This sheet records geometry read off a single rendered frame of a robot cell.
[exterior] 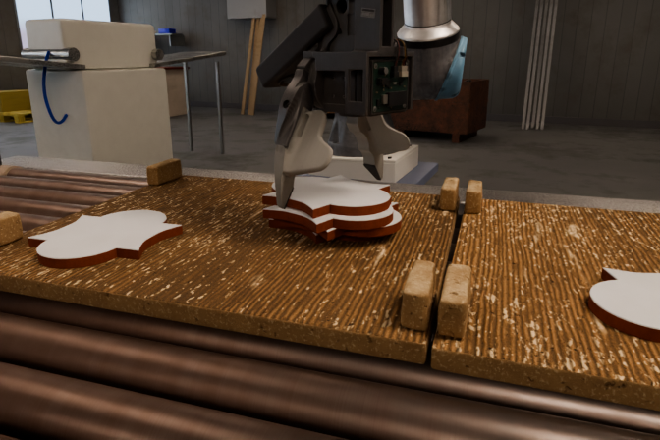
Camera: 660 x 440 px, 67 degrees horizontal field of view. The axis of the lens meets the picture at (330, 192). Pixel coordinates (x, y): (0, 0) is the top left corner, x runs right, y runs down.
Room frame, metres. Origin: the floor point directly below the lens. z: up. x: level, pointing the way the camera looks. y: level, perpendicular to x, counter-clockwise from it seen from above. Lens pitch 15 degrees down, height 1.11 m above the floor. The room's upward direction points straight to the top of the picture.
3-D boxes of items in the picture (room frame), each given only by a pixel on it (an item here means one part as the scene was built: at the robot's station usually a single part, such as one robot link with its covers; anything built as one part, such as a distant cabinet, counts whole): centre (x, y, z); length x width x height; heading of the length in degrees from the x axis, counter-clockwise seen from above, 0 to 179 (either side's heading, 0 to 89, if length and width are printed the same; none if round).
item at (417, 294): (0.31, -0.06, 0.95); 0.06 x 0.02 x 0.03; 163
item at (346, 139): (1.05, -0.07, 0.96); 0.15 x 0.15 x 0.10
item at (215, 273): (0.50, 0.08, 0.93); 0.41 x 0.35 x 0.02; 73
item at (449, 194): (0.57, -0.14, 0.95); 0.06 x 0.02 x 0.03; 163
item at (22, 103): (9.26, 5.35, 0.25); 1.37 x 0.94 x 0.50; 157
